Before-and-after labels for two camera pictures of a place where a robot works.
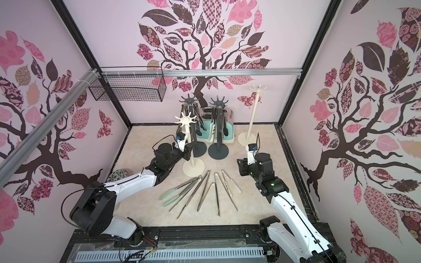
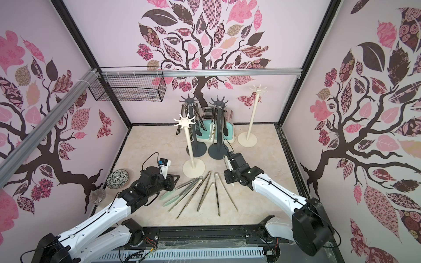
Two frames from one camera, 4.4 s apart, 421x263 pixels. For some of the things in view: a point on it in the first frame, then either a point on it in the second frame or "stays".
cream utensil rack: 190,169 stays
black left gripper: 188,153 to 171,181
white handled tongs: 226,185 to 229,165
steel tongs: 216,174 stays
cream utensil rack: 248,138 stays
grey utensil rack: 218,152 stays
